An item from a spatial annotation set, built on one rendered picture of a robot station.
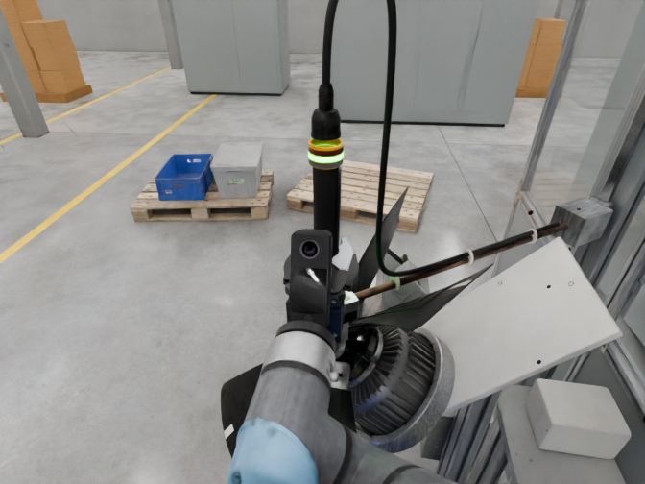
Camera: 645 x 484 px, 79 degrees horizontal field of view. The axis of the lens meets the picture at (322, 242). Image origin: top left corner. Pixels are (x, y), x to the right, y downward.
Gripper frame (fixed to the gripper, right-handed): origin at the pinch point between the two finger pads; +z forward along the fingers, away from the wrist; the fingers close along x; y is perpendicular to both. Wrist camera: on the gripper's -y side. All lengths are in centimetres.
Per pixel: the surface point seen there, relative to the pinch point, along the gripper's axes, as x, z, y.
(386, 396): 11.4, -2.8, 33.1
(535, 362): 34.8, -1.4, 20.5
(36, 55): -586, 588, 78
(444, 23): 71, 546, 21
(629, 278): 70, 37, 30
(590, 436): 58, 7, 52
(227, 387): -25, 4, 49
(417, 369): 16.9, 1.6, 29.7
